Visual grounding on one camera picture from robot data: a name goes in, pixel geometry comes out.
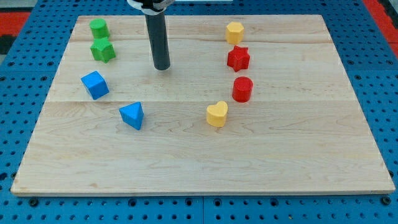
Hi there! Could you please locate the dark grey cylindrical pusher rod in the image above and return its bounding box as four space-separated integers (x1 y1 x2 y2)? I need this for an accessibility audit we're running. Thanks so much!
145 12 170 70

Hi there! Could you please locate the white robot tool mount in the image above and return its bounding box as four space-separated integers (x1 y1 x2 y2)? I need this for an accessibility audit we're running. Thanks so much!
127 0 175 15

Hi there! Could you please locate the green star block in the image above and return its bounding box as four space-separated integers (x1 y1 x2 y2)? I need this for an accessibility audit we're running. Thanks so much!
90 37 116 63

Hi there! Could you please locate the red star block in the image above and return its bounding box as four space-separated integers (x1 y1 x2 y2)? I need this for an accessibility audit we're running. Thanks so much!
227 45 251 72

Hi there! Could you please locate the green cylinder block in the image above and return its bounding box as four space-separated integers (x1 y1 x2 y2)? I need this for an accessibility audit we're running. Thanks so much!
89 18 110 39

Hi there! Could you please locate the yellow hexagon block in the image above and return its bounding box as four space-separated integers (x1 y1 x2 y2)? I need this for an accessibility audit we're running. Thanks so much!
225 22 244 45

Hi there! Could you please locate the blue cube block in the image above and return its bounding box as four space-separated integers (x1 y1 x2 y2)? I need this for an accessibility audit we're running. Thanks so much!
80 71 109 100

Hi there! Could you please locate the blue triangular prism block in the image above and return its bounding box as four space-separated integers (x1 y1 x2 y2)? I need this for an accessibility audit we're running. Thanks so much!
119 101 144 130

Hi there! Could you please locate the red cylinder block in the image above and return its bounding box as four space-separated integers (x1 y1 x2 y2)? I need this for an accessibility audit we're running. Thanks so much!
232 77 254 103

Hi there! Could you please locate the yellow heart block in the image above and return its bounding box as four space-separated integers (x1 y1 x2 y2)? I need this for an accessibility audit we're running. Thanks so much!
206 101 228 128

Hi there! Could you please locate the light wooden board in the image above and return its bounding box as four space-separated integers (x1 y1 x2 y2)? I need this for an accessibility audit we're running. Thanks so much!
11 15 395 197

